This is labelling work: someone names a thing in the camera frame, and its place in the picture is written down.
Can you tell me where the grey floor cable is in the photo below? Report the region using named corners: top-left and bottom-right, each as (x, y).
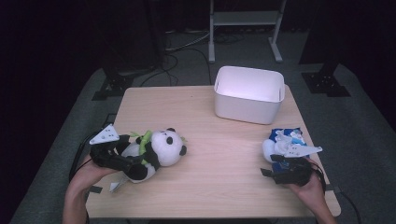
top-left (164, 30), bottom-right (213, 53)

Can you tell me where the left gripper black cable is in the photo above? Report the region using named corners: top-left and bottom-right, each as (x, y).
top-left (68, 130), bottom-right (103, 182)

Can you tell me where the black floor cable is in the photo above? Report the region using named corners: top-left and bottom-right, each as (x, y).
top-left (139, 46), bottom-right (213, 89)

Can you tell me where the white wet wipe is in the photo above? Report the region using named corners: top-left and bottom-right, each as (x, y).
top-left (262, 130), bottom-right (294, 163)

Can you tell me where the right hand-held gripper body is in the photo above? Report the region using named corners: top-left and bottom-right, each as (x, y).
top-left (273, 145), bottom-right (323, 188)

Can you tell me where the thin black cable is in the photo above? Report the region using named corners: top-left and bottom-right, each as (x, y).
top-left (337, 189), bottom-right (362, 224)

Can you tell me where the white plastic bin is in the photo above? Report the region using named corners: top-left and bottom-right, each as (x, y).
top-left (213, 65), bottom-right (286, 126)

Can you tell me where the black stand base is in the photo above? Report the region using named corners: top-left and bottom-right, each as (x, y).
top-left (91, 66), bottom-right (135, 102)
top-left (301, 63), bottom-right (352, 98)

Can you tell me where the blue wet wipes packet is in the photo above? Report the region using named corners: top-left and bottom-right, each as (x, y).
top-left (269, 127), bottom-right (313, 174)

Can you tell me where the person's left hand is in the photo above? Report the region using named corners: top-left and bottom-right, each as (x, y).
top-left (70, 156), bottom-right (119, 194)

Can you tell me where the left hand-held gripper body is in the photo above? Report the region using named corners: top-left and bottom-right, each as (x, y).
top-left (89, 123), bottom-right (129, 174)

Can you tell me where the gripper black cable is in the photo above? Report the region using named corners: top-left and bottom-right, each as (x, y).
top-left (68, 130), bottom-right (103, 182)
top-left (309, 160), bottom-right (328, 192)

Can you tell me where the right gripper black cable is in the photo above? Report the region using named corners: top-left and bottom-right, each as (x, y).
top-left (309, 160), bottom-right (328, 192)

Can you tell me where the white metal stand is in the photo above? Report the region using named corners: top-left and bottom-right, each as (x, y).
top-left (207, 0), bottom-right (289, 64)

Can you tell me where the panda plush toy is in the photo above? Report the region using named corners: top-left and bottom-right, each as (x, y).
top-left (109, 127), bottom-right (189, 193)

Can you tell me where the person's right hand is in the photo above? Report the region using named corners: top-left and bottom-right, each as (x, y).
top-left (287, 174), bottom-right (327, 203)

